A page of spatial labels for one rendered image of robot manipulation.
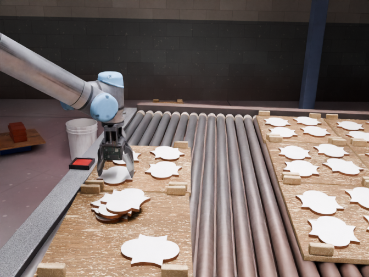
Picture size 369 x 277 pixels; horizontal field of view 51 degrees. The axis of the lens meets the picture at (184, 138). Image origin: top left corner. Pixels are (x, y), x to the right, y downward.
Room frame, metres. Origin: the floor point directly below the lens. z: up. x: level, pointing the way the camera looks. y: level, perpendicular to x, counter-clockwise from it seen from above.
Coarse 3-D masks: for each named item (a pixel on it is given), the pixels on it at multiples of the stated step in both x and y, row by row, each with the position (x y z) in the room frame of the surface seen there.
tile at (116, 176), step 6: (114, 168) 1.26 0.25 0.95; (120, 168) 1.26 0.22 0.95; (126, 168) 1.27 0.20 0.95; (102, 174) 1.21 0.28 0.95; (108, 174) 1.21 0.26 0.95; (114, 174) 1.21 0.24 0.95; (120, 174) 1.21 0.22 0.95; (126, 174) 1.22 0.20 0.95; (108, 180) 1.16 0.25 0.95; (114, 180) 1.17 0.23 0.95; (120, 180) 1.17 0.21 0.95; (126, 180) 1.18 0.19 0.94; (132, 180) 1.18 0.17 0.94
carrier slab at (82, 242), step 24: (144, 192) 1.10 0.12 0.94; (72, 216) 0.95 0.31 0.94; (144, 216) 0.96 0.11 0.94; (168, 216) 0.96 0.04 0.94; (72, 240) 0.84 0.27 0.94; (96, 240) 0.84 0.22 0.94; (120, 240) 0.84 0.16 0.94; (168, 240) 0.85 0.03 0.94; (72, 264) 0.74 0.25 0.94; (96, 264) 0.74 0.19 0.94; (120, 264) 0.75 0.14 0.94; (192, 264) 0.76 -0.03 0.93
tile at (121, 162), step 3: (135, 153) 1.41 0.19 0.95; (138, 153) 1.41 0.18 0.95; (135, 156) 1.38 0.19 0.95; (138, 156) 1.40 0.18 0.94; (135, 159) 1.35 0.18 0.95; (114, 162) 1.32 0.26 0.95; (117, 162) 1.32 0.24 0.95; (120, 162) 1.32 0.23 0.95; (123, 162) 1.32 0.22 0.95; (135, 162) 1.34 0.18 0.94; (138, 162) 1.34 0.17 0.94; (120, 165) 1.31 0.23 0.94; (123, 165) 1.31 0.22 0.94
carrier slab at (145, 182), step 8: (136, 152) 1.45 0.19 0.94; (144, 152) 1.45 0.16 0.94; (184, 152) 1.46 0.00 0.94; (144, 160) 1.36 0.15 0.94; (152, 160) 1.37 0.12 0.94; (160, 160) 1.37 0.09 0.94; (176, 160) 1.37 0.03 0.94; (184, 160) 1.37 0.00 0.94; (96, 168) 1.28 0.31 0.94; (104, 168) 1.28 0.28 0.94; (136, 168) 1.29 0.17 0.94; (144, 168) 1.29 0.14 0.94; (184, 168) 1.30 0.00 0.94; (96, 176) 1.21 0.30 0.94; (136, 176) 1.22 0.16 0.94; (144, 176) 1.22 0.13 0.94; (184, 176) 1.23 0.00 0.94; (104, 184) 1.16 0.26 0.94; (128, 184) 1.16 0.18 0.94; (136, 184) 1.16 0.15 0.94; (144, 184) 1.16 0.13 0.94; (152, 184) 1.16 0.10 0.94; (160, 184) 1.17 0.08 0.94; (168, 184) 1.17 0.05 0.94; (160, 192) 1.12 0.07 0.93
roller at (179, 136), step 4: (184, 112) 2.12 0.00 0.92; (184, 116) 2.04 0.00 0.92; (188, 116) 2.08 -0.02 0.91; (180, 120) 1.97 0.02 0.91; (184, 120) 1.97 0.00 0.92; (180, 124) 1.89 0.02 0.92; (184, 124) 1.91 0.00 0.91; (180, 128) 1.82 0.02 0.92; (184, 128) 1.86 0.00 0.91; (176, 132) 1.77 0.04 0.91; (180, 132) 1.76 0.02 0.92; (176, 136) 1.70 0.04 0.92; (180, 136) 1.71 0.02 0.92; (176, 140) 1.65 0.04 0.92; (180, 140) 1.66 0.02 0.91; (172, 144) 1.62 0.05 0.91
